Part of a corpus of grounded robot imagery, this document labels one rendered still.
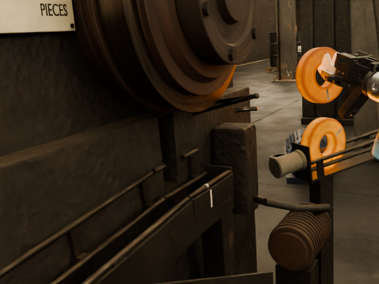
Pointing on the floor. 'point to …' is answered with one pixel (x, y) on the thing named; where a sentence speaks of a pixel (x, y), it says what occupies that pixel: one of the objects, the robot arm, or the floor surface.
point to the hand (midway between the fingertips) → (321, 68)
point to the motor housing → (298, 246)
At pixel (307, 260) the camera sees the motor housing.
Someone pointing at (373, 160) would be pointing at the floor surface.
